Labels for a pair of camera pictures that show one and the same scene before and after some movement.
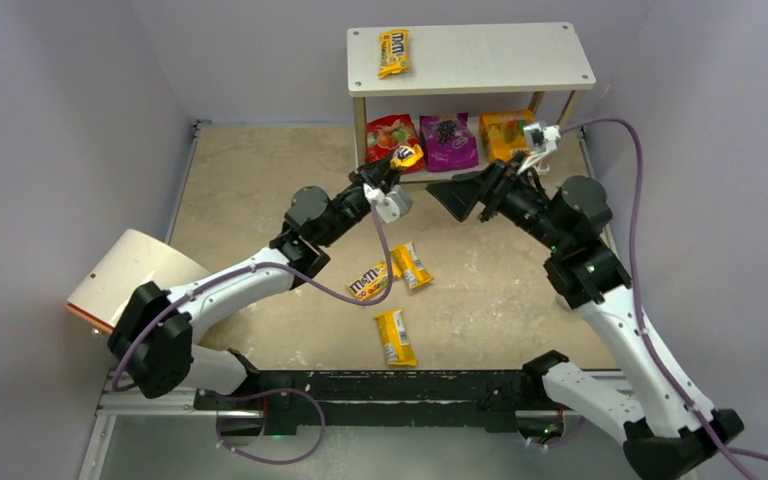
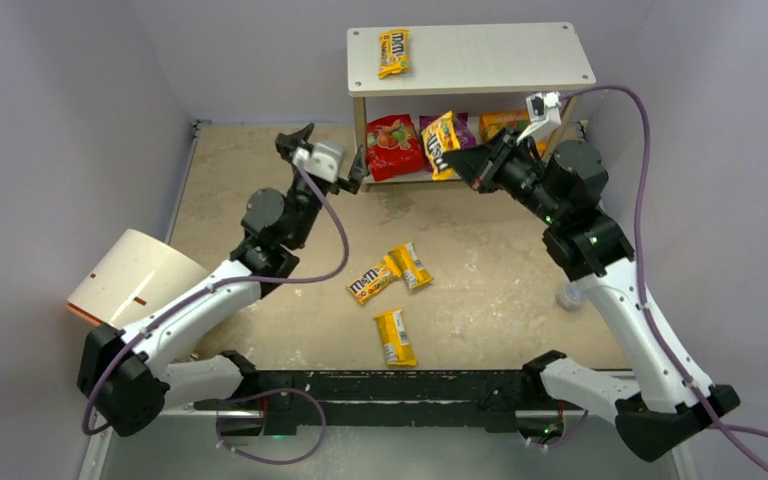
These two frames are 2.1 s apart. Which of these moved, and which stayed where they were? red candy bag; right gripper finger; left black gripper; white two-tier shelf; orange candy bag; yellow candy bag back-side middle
Moved: left black gripper; right gripper finger
Stayed: orange candy bag; white two-tier shelf; red candy bag; yellow candy bag back-side middle
